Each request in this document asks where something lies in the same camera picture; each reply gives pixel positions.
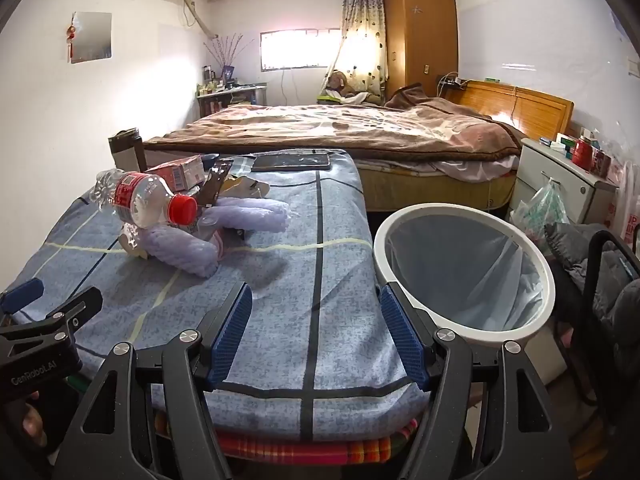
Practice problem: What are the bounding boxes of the clear plastic bottle red cap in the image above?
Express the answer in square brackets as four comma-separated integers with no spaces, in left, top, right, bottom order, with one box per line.
[95,169,199,228]

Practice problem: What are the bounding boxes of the shiny wall panel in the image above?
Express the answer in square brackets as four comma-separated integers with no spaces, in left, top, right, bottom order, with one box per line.
[70,11,112,64]

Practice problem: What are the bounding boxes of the white brown thermos mug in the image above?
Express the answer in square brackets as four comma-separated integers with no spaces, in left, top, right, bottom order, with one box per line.
[108,128,147,173]

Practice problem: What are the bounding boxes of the dark grey jacket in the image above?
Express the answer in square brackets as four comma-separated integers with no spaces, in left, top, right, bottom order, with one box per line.
[545,222,640,321]

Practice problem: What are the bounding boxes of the brown fleece blanket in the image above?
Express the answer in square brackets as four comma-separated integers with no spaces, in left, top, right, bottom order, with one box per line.
[142,84,523,163]

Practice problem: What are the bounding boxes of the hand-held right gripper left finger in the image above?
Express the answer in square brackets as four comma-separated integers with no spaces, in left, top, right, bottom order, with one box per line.
[47,281,253,480]

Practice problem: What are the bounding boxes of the window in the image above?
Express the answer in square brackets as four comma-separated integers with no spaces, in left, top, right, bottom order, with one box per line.
[260,30,346,71]

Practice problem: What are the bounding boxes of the red hanging charm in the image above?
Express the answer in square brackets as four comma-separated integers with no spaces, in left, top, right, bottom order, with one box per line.
[66,14,79,62]

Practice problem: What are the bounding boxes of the silver foil wrapper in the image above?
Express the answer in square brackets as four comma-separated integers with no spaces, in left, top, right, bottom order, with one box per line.
[199,159,234,208]

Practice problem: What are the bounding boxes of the brown teddy bear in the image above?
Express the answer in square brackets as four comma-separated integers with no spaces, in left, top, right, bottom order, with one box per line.
[322,71,383,107]

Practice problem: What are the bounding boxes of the dried branches in vase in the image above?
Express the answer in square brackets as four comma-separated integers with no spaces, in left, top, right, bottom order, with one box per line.
[204,34,251,83]

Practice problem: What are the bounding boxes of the white nightstand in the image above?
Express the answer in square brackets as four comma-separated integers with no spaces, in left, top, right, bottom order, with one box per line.
[510,137,621,226]

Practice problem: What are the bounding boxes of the pink bed sheet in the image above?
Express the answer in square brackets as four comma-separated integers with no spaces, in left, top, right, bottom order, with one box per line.
[435,152,518,183]

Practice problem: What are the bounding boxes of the white red-print plastic bag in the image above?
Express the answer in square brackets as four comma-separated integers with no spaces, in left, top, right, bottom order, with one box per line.
[605,160,640,256]

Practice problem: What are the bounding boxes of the patterned curtain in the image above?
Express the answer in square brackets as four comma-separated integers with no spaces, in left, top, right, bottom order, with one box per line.
[327,0,390,96]

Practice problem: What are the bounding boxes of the wooden headboard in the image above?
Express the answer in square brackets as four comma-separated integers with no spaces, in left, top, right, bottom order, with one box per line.
[445,80,575,141]

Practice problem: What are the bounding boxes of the black smartphone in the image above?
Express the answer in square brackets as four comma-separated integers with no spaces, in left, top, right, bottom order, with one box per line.
[251,152,332,172]

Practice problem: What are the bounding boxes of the bed with yellow mattress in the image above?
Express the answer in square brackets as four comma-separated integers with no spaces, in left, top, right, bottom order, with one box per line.
[142,105,518,212]

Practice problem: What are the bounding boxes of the green plastic bag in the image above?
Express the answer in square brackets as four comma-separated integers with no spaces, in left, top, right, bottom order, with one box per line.
[510,180,571,241]

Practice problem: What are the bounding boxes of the red jar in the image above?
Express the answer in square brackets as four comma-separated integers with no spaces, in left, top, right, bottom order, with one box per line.
[572,136,595,170]

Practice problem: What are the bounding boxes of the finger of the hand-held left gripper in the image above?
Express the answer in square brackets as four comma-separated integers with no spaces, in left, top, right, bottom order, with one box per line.
[0,286,104,347]
[0,278,46,328]

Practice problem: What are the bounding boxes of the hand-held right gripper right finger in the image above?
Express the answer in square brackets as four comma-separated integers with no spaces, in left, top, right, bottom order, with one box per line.
[379,281,586,480]

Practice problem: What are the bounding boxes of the wooden wardrobe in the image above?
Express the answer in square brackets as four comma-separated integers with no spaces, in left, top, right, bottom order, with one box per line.
[384,0,460,98]

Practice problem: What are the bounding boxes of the person's left hand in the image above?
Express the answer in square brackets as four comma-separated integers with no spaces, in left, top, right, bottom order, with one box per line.
[21,392,51,450]

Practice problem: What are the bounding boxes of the black metal chair frame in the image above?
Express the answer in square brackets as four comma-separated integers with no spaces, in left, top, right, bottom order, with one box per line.
[565,230,640,426]

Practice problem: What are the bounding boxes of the red plaid cloth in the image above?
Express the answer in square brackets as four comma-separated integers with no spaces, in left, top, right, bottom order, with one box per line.
[155,410,418,467]

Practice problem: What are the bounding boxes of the cluttered desk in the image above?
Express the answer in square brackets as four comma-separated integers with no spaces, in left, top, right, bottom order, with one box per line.
[196,84,268,118]

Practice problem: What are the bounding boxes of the pink milk carton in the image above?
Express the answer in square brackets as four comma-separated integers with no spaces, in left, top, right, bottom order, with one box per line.
[146,156,207,192]

